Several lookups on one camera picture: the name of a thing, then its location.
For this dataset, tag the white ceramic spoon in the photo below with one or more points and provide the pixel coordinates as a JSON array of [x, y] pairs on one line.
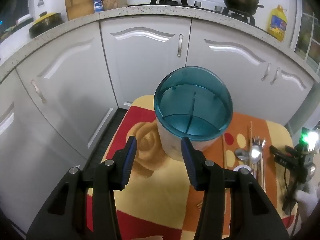
[[240, 167]]

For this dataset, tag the wooden cutting board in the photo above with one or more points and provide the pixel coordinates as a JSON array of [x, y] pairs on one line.
[[80, 2]]

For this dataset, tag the person's right forearm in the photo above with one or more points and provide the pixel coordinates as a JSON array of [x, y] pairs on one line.
[[306, 197]]

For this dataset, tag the black ribbed floor mat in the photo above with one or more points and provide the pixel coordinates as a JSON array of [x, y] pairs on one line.
[[110, 135]]

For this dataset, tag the blue and white packet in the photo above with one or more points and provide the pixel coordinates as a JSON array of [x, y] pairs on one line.
[[98, 2]]

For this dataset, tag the white grid window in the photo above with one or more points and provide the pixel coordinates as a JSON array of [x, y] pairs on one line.
[[307, 45]]

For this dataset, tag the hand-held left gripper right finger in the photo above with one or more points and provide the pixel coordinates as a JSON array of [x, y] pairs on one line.
[[187, 155]]

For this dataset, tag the floral table mat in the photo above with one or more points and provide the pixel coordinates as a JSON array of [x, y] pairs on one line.
[[155, 205]]

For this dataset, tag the yellow oil bottle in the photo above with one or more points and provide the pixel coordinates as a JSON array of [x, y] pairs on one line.
[[277, 22]]

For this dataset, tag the speckled kitchen countertop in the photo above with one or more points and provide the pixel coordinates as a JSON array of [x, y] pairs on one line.
[[150, 10]]

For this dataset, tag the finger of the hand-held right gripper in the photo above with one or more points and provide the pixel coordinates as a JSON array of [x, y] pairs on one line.
[[282, 156]]

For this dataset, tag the blue and white utensil holder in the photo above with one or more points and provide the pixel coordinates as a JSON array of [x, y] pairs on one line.
[[192, 110]]

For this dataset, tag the black casserole with yellow lid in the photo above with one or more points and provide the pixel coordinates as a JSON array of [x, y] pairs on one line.
[[45, 25]]

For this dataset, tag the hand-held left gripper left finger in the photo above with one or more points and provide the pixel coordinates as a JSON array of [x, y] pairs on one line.
[[131, 155]]

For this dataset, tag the black gas stove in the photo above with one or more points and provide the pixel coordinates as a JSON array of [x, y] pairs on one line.
[[175, 1]]

